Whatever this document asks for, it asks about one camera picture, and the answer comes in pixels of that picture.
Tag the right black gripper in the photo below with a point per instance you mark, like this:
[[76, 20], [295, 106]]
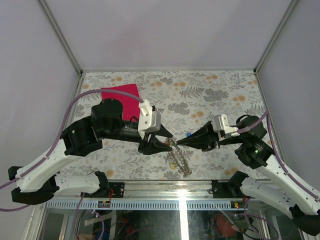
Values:
[[205, 138]]

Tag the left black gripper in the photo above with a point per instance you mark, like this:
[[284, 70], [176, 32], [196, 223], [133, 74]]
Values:
[[155, 145]]

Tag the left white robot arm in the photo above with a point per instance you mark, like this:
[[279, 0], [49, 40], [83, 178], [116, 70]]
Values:
[[40, 181]]

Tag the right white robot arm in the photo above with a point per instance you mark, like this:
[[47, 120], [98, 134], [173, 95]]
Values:
[[295, 198]]

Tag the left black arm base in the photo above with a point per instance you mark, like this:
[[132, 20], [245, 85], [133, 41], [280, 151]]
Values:
[[115, 190]]

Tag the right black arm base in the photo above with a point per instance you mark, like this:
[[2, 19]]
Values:
[[229, 189]]

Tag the red cloth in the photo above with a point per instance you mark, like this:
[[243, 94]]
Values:
[[130, 105]]

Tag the floral table mat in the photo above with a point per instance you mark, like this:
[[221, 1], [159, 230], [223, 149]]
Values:
[[186, 101]]

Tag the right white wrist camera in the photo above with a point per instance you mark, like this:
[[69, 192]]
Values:
[[222, 128]]

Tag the yellow tag key on ring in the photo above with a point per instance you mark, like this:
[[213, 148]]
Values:
[[172, 165]]

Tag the aluminium front rail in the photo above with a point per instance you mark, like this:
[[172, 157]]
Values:
[[154, 195]]

